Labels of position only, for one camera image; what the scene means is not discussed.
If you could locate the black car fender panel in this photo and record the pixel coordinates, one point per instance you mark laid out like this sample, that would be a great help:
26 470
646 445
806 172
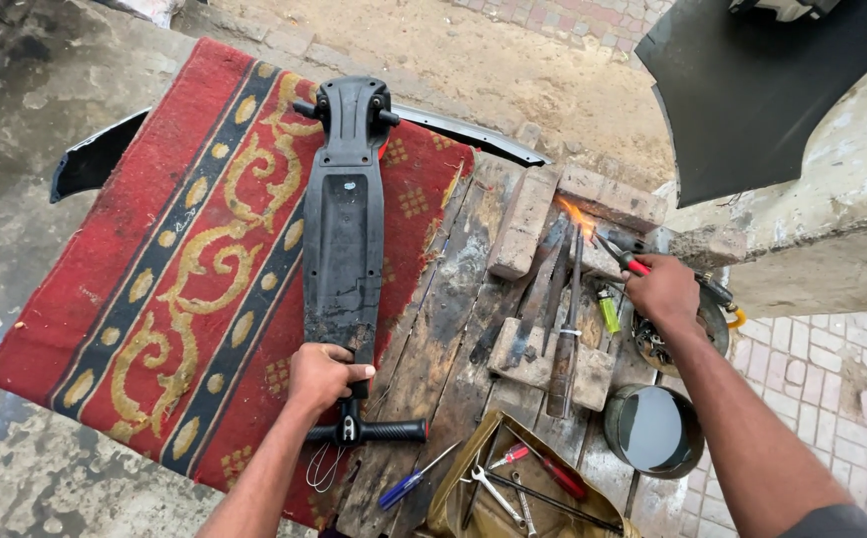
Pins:
747 97

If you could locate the long brick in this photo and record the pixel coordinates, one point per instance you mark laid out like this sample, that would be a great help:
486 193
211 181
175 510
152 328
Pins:
523 224

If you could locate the metal tin with water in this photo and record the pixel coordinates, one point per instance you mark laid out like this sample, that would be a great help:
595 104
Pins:
654 430

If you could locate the black plastic scooter body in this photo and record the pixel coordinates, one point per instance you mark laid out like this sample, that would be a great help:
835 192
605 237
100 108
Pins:
343 224

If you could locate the person's right fingers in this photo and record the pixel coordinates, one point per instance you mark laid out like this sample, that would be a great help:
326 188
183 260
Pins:
633 284

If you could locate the slim silver wrench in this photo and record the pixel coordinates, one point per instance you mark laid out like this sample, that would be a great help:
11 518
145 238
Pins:
524 508

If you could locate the silver open-end wrench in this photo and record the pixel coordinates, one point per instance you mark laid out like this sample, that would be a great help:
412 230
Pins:
497 497

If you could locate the broad brick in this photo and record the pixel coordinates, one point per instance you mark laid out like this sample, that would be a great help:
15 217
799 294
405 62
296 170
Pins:
612 198

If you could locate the person's left hand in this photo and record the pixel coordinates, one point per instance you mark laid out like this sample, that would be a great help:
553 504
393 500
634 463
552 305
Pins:
321 381

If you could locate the flat metal blade tool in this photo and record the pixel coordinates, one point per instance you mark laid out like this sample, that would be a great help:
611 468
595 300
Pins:
534 299

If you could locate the long black rod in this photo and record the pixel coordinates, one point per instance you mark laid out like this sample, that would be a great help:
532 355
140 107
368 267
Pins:
553 503

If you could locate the yellow-brown tool tray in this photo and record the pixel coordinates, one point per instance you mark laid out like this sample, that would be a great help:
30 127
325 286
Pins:
456 493

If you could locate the black gas torch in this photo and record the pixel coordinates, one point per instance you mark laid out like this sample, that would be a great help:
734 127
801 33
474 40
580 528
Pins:
709 288

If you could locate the black car trim strip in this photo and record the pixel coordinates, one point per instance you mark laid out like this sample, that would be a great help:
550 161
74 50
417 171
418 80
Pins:
93 157

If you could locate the green lighter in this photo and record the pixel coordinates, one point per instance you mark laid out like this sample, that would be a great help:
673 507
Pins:
609 310

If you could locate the white bag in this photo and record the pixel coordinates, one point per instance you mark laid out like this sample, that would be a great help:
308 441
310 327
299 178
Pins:
149 9

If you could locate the red patterned carpet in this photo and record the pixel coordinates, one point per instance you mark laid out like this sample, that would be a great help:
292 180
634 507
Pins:
172 261

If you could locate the thin metal rod tool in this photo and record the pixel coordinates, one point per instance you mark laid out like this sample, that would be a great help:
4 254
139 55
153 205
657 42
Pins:
556 299

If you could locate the grey shirt sleeve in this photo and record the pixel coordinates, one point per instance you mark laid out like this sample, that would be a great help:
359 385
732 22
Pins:
836 523

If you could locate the person's right hand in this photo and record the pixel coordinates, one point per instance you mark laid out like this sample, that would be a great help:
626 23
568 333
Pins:
668 295

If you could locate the grey stone block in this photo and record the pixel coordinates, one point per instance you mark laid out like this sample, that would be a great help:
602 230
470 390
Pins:
709 246

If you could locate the flat concrete block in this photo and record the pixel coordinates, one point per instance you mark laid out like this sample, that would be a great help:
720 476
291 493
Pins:
590 373

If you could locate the round metal burner dish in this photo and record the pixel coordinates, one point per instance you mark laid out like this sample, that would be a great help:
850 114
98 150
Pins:
713 329

